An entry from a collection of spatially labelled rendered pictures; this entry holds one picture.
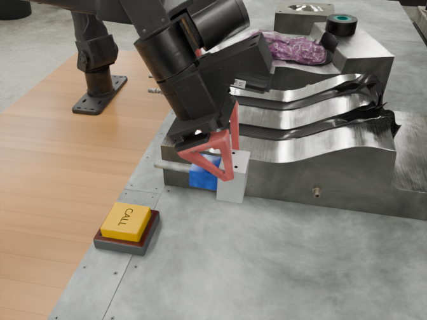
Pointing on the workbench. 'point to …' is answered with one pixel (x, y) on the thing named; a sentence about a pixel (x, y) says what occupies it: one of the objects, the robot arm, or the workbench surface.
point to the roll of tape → (341, 25)
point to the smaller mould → (300, 16)
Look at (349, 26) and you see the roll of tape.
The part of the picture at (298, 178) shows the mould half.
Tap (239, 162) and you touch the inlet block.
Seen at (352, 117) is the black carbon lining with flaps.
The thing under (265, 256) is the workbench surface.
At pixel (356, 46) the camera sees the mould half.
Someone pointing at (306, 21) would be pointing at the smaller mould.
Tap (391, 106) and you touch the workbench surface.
